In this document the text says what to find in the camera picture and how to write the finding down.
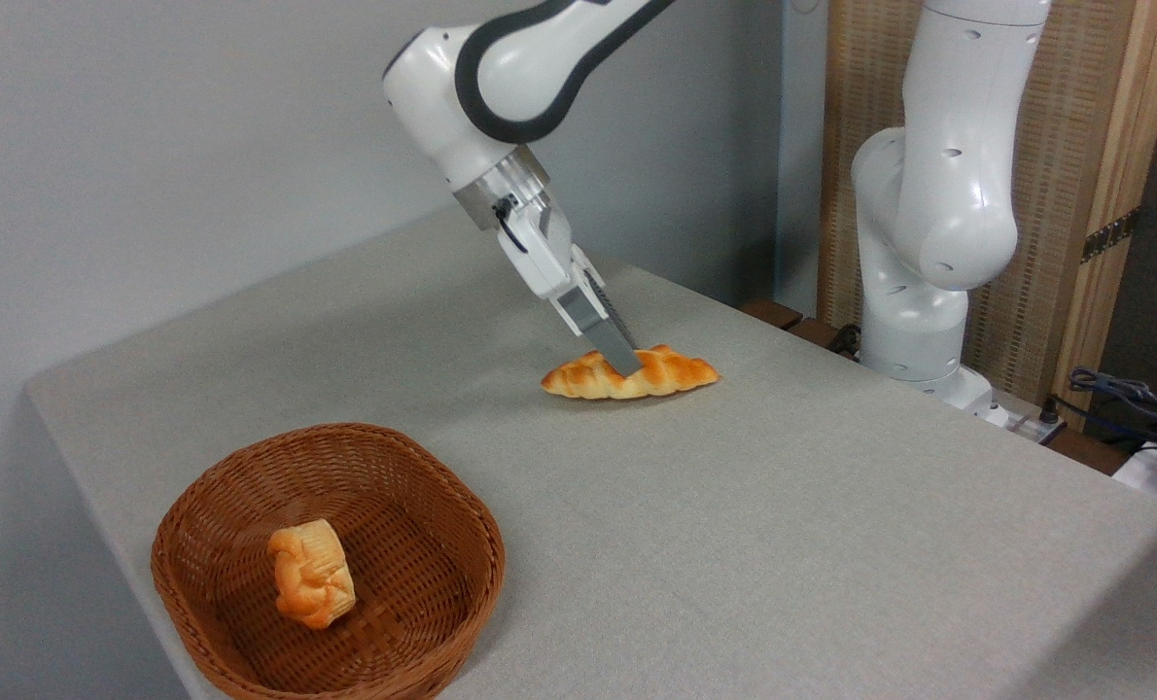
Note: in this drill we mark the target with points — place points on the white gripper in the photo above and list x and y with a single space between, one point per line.
544 253

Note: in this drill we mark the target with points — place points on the long braided bread loaf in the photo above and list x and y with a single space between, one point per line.
681 374

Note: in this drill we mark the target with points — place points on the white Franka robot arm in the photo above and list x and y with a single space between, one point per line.
540 58

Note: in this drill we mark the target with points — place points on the brown wicker basket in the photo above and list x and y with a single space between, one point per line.
413 544

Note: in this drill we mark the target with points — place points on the small round bread roll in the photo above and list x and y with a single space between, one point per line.
311 578

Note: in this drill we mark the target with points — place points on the grey fabric table cover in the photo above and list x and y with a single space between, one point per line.
783 535

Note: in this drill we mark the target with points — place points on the black metal hinge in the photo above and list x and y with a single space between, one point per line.
1108 236

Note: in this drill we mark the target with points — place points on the woven wooden screen panel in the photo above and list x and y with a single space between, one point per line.
1074 97

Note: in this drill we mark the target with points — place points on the white box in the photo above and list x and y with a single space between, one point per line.
1142 472

